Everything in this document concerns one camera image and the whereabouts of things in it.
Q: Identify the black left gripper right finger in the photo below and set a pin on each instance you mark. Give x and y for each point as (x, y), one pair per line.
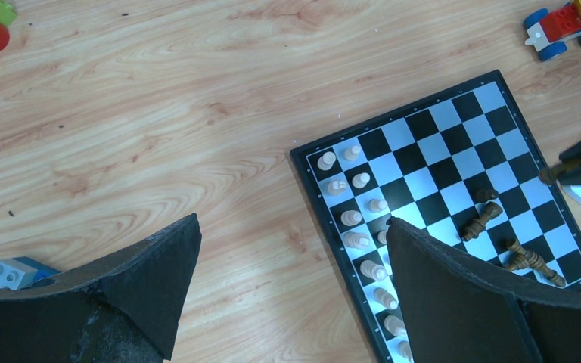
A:
(458, 308)

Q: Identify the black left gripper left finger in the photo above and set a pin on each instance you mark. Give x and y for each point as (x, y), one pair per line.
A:
(123, 307)

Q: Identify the brown chess piece crossed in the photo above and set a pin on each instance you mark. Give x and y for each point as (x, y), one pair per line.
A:
(490, 211)

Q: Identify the brown chess piece long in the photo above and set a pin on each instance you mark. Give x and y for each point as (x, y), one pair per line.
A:
(537, 262)

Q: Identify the brown pawn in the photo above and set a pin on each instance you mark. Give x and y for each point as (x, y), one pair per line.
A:
(485, 195)

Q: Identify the black white chess board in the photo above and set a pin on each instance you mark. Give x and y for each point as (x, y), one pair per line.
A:
(423, 163)

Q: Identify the white chess pawn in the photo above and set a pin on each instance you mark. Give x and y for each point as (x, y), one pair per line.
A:
(352, 153)

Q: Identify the white chess rook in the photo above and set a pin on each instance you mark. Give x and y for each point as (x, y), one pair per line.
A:
(326, 161)

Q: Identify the toy car blue wheels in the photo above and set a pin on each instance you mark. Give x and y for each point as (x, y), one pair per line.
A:
(548, 31)

